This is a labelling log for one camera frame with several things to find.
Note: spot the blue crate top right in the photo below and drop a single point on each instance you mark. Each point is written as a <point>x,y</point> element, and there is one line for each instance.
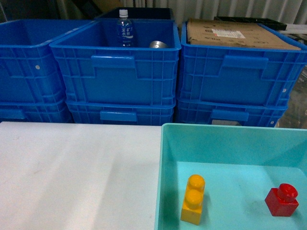
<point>233,75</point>

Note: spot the blue crate bottom right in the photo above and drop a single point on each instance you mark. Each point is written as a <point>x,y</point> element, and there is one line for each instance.
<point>194,112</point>

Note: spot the clear water bottle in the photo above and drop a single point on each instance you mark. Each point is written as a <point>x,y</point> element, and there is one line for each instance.
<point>125,29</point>

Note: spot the silver metal can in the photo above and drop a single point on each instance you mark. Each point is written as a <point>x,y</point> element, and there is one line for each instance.
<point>158,44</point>

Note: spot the blue crate bottom left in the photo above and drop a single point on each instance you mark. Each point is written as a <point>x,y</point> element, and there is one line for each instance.
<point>56,112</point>

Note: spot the teal plastic tray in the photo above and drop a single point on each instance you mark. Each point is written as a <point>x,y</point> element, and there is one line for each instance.
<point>240,165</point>

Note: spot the brown cardboard box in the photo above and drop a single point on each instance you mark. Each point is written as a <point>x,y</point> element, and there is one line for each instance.
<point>232,34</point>

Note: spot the yellow two-stud toy block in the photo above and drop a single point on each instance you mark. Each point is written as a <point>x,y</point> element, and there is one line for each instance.
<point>191,210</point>

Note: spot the blue crate top left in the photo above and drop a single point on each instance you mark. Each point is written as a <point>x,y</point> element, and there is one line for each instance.
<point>29,72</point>

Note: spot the blue crate bottom middle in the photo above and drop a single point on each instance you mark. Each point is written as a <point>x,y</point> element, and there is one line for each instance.
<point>119,114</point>

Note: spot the blue crate top middle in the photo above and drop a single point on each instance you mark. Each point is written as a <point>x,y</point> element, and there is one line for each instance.
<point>96,69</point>

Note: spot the red toy block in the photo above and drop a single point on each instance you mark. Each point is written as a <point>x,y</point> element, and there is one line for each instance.
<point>281,201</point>

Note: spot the blue crate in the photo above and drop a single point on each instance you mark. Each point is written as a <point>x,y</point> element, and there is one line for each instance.
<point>194,112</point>
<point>56,112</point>
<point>29,72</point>
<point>119,114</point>
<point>96,69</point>
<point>233,75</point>

